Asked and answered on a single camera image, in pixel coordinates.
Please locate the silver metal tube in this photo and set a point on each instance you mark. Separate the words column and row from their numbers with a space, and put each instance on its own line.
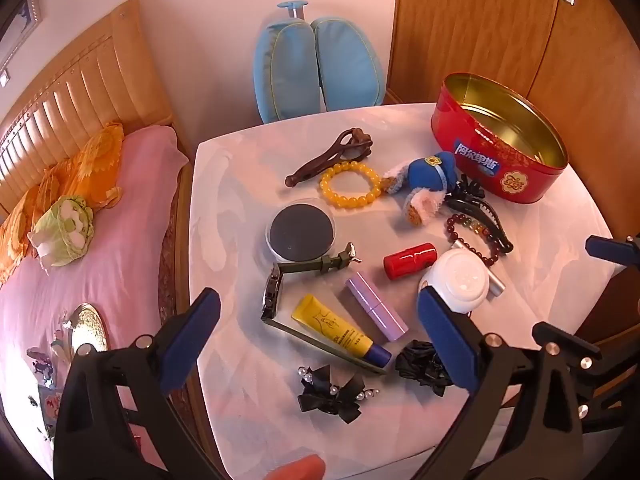
column 496, row 284

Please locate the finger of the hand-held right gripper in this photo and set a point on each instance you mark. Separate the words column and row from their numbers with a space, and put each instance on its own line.
column 605, row 249
column 575, row 340

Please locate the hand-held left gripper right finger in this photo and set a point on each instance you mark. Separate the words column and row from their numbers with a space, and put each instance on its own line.
column 445, row 340

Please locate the red oval tin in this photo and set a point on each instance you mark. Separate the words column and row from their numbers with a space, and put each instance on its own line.
column 480, row 160

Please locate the green plush toy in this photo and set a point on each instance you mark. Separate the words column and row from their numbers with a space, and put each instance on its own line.
column 62, row 230

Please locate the round clear compact case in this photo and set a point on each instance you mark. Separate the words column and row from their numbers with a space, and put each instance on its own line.
column 300, row 230

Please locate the purple lipstick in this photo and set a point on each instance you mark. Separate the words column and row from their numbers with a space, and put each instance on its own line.
column 375, row 305

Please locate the black bow hair clip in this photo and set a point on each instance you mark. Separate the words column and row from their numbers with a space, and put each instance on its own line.
column 325, row 395

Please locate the red lipstick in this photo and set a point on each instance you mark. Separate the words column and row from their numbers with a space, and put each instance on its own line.
column 410, row 259

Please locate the black scrunchie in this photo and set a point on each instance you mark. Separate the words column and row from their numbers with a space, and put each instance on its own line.
column 420, row 365

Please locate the person's left hand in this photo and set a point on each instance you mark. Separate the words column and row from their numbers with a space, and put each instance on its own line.
column 297, row 469

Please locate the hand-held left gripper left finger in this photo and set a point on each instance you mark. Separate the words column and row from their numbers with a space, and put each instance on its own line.
column 192, row 335

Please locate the blue padded chair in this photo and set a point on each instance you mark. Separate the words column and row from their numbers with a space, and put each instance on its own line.
column 300, row 70

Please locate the white cream jar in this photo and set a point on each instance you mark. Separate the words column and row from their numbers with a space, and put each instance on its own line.
column 460, row 280

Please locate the black hair claw clip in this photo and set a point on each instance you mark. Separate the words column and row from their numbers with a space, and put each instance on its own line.
column 495, row 225

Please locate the framed wall picture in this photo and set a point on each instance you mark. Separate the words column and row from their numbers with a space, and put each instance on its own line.
column 20, row 25

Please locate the wooden bed headboard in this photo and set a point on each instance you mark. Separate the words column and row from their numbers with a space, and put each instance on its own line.
column 75, row 85

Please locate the wooden wardrobe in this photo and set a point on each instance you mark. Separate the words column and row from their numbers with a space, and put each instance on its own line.
column 475, row 20

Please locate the yellow hand cream tube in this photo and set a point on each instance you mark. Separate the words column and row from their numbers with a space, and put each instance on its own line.
column 330, row 327

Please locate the blue plush doll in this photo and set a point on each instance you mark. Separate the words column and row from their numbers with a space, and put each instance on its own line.
column 430, row 172

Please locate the pink bed sheet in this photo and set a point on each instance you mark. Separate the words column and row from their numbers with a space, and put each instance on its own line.
column 115, row 240

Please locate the brown hair claw clip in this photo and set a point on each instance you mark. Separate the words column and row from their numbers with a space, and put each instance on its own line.
column 320, row 167

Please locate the orange pillow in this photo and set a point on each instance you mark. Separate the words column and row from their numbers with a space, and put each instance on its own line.
column 85, row 170

